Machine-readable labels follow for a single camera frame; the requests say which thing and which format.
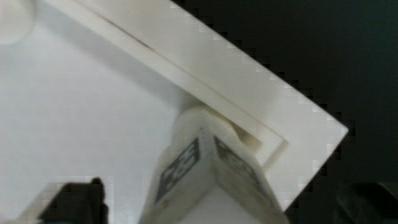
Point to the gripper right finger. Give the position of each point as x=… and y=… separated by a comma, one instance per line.
x=367, y=203

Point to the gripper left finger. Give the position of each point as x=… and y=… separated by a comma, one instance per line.
x=77, y=206

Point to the white square tabletop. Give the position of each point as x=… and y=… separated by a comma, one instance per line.
x=88, y=114

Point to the white table leg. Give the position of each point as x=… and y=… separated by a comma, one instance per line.
x=207, y=161

